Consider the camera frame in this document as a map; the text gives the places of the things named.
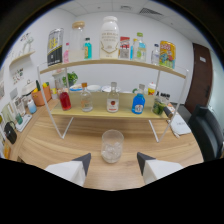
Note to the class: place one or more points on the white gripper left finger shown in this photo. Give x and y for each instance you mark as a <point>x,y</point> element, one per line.
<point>71,170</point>

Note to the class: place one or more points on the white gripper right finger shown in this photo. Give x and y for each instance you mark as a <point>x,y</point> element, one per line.
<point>156,167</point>

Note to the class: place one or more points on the glass bowl of limes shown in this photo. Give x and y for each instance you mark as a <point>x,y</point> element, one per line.
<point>159,107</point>

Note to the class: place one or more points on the clear bottle with red label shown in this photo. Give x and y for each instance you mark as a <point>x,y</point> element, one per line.
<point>113,101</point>

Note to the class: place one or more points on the yellow cup with red lid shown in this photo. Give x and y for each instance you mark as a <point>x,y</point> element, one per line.
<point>151,89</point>

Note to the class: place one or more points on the clear glass with ice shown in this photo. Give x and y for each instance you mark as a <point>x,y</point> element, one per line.
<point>112,148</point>

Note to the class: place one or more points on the white zip pouch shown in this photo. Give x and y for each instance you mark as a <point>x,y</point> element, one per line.
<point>180,126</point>

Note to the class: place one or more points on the black chair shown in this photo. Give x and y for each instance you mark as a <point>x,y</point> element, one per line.
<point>206,133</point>

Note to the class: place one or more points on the white two-tier wooden shelf rack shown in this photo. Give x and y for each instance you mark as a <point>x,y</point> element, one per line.
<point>100,111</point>

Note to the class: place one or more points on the blue liquid bottle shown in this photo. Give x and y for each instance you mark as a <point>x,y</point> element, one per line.
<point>138,105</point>

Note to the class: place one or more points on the red liquid bottle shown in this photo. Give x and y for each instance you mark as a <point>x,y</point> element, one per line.
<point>65,101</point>

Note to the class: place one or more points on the clear bottle with orange cap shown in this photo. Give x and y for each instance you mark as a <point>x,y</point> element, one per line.
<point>86,101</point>

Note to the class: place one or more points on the black handbag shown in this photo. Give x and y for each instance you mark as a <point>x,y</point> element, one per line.
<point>10,134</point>

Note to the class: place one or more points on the small light blue bottle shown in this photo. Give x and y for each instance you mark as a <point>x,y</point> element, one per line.
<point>32,107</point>

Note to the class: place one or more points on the orange pot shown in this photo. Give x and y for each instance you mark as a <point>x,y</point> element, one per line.
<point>41,96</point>

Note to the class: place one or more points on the white bowl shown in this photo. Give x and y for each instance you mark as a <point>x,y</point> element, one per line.
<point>106,89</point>
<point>94,88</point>

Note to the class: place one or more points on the brown door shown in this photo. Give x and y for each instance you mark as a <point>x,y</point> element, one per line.
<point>200,78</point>

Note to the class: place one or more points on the small clear bottle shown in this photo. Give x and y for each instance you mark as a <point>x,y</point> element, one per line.
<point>155,56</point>

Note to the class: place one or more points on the colourful printed can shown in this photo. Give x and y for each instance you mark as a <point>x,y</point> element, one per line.
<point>167,55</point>

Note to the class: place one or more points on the small pink bottle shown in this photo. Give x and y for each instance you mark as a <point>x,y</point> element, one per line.
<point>66,55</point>

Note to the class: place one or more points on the slim blue bottle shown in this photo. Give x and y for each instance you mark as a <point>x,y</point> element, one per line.
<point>133,51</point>

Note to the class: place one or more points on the clear bottle with green cap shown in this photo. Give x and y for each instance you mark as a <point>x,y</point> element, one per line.
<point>141,50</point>

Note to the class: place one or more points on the small teal bottle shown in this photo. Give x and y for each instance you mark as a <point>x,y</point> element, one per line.
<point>88,50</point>

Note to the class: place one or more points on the glass jar with cork lid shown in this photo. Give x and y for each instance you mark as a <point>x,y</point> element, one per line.
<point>77,40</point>

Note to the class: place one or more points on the large white bottle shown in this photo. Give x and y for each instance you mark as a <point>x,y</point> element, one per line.
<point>109,40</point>

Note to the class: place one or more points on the ceiling air vent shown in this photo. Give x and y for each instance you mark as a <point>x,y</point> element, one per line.
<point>150,12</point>

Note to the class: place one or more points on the wooden wall shelf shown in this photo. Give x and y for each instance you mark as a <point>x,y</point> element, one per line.
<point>21,57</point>

